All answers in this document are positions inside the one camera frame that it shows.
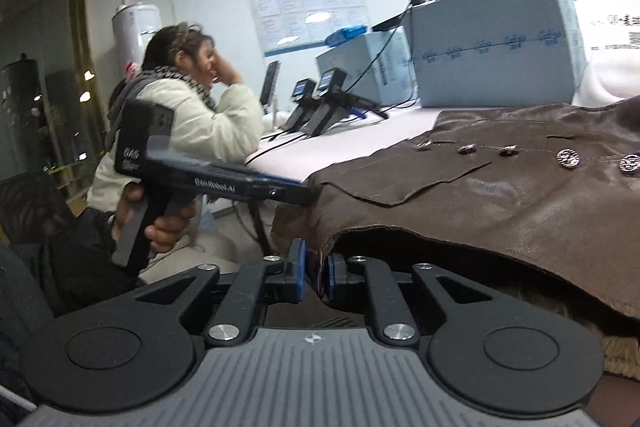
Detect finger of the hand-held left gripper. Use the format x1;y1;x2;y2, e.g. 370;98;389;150
250;174;321;208

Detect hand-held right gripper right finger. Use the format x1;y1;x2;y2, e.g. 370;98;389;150
327;253;506;348

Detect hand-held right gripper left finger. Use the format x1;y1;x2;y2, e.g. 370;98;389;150
131;239;307;349

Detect brown leather jacket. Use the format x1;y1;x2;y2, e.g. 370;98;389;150
270;99;640;338

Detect person's left hand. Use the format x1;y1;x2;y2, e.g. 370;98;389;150
114;183;198;254

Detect white cylindrical tank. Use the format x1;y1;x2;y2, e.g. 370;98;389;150
111;3;163;80

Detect black tablet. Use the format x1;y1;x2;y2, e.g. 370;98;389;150
259;59;282;108

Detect small light blue carton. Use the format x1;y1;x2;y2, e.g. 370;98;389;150
315;27;420;105

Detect gold framed glass partition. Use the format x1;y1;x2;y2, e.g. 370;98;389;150
0;0;108;218

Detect blue plastic pack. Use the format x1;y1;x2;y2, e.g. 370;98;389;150
325;24;370;46

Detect black flat panel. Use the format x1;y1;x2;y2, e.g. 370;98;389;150
372;9;416;32

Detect large light blue carton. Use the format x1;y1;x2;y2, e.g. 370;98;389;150
401;0;590;108

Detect beige knit clothing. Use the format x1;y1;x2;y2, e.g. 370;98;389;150
601;336;640;379

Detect white printed bag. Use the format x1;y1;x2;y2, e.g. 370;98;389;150
572;2;640;108

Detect black cable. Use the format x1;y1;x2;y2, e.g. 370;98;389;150
244;129;313;165
345;9;418;95

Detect wall poster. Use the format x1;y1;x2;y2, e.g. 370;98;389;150
244;0;372;58

